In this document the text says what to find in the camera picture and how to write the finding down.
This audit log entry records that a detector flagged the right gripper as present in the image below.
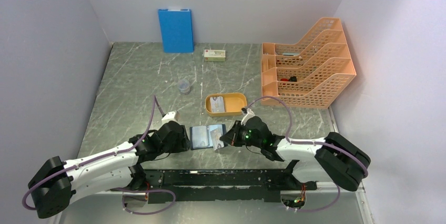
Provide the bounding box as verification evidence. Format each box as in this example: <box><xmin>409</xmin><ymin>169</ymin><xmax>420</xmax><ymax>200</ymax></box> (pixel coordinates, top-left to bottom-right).
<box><xmin>220</xmin><ymin>120</ymin><xmax>263</xmax><ymax>148</ymax></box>

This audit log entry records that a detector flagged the blue card holder wallet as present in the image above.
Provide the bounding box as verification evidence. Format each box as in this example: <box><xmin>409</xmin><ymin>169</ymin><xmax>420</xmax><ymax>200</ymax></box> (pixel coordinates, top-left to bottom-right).
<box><xmin>189</xmin><ymin>124</ymin><xmax>228</xmax><ymax>150</ymax></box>

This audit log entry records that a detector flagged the white VIP credit card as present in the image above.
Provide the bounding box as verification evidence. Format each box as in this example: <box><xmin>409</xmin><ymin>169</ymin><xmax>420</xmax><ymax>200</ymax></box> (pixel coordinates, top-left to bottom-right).
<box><xmin>209</xmin><ymin>96</ymin><xmax>226</xmax><ymax>113</ymax></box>

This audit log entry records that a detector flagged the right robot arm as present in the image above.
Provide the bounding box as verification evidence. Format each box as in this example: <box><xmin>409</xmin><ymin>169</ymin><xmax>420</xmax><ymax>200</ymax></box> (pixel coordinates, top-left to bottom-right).
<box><xmin>219</xmin><ymin>116</ymin><xmax>371</xmax><ymax>191</ymax></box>

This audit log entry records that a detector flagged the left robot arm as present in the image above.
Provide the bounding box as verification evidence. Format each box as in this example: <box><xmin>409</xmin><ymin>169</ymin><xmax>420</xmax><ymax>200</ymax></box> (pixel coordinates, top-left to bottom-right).
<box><xmin>28</xmin><ymin>121</ymin><xmax>190</xmax><ymax>219</ymax></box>

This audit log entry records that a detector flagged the orange oval tray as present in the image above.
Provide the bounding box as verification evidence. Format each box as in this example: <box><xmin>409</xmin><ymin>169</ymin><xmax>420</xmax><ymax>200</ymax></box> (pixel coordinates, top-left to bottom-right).
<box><xmin>205</xmin><ymin>93</ymin><xmax>247</xmax><ymax>117</ymax></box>

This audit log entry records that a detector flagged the small clear plastic cup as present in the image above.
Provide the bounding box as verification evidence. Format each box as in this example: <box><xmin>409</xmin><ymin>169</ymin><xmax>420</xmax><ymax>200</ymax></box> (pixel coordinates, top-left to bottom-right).
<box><xmin>177</xmin><ymin>79</ymin><xmax>191</xmax><ymax>95</ymax></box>

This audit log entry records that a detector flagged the small red white box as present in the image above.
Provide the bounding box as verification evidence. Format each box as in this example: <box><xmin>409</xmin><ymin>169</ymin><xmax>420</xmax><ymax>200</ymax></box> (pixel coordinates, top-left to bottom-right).
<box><xmin>203</xmin><ymin>49</ymin><xmax>226</xmax><ymax>62</ymax></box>

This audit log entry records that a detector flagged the red black item in rack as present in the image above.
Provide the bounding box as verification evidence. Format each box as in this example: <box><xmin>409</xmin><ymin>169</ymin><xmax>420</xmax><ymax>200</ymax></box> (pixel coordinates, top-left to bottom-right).
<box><xmin>279</xmin><ymin>76</ymin><xmax>298</xmax><ymax>82</ymax></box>

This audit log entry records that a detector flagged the orange mesh file rack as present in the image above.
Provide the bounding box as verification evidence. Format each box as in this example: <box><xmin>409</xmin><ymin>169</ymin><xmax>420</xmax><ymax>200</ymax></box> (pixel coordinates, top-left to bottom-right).
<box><xmin>260</xmin><ymin>17</ymin><xmax>357</xmax><ymax>108</ymax></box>

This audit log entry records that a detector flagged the blue folder box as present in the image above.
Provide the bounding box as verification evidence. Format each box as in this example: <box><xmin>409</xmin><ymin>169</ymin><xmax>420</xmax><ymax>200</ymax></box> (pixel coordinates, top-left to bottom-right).
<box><xmin>158</xmin><ymin>9</ymin><xmax>194</xmax><ymax>54</ymax></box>

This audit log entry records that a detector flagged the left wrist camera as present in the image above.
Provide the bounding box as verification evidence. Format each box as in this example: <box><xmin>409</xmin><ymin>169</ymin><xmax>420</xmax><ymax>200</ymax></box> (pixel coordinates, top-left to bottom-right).
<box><xmin>161</xmin><ymin>110</ymin><xmax>179</xmax><ymax>124</ymax></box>

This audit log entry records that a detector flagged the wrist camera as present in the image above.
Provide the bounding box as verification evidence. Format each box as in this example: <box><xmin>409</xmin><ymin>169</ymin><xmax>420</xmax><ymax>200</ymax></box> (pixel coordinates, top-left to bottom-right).
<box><xmin>241</xmin><ymin>107</ymin><xmax>255</xmax><ymax>125</ymax></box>
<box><xmin>161</xmin><ymin>110</ymin><xmax>179</xmax><ymax>124</ymax></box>

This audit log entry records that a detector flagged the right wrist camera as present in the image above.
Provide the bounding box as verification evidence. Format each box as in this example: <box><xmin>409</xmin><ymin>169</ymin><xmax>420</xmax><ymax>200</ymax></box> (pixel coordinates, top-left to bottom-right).
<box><xmin>241</xmin><ymin>107</ymin><xmax>255</xmax><ymax>125</ymax></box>

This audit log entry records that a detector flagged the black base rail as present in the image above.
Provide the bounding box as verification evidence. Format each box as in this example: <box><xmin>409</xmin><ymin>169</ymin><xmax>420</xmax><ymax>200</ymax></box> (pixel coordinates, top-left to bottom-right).
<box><xmin>125</xmin><ymin>168</ymin><xmax>317</xmax><ymax>203</ymax></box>

